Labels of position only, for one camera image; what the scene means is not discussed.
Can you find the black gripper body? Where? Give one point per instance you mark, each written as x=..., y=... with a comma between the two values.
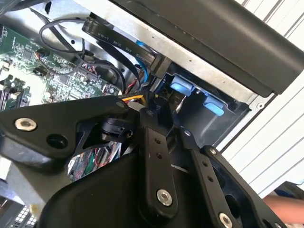
x=107, y=197

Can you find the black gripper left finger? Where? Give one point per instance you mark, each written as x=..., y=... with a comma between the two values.
x=59, y=118

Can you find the hard disk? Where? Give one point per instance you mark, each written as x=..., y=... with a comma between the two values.
x=181, y=86

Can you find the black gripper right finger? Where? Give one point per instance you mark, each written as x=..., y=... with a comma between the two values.
x=206, y=175

